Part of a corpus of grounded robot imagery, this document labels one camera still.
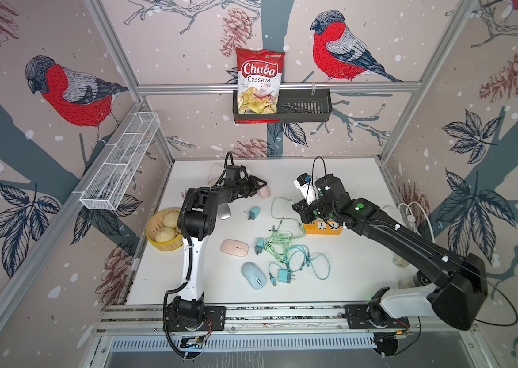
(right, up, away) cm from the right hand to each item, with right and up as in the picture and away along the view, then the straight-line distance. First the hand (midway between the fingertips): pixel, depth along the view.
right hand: (293, 205), depth 78 cm
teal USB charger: (-12, -17, +10) cm, 23 cm away
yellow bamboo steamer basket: (-57, -9, +17) cm, 60 cm away
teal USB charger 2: (-3, -26, +3) cm, 26 cm away
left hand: (-8, +8, +26) cm, 29 cm away
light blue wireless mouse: (-14, -26, +4) cm, 30 cm away
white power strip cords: (+56, -6, +26) cm, 62 cm away
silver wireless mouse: (-29, -6, +24) cm, 38 cm away
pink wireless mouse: (-10, +3, +25) cm, 27 cm away
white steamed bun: (-49, -12, +8) cm, 51 cm away
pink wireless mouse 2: (-22, -18, +10) cm, 30 cm away
